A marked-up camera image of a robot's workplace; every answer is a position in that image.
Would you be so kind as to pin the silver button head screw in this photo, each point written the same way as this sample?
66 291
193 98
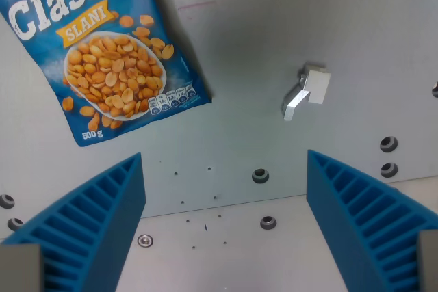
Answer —
145 240

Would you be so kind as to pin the blue salted peanuts bag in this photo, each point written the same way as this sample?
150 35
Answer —
102 52

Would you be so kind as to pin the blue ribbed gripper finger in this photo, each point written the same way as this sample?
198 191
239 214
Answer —
356 210
92 216

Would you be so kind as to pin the silver metal bracket block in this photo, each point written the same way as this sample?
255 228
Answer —
308 90

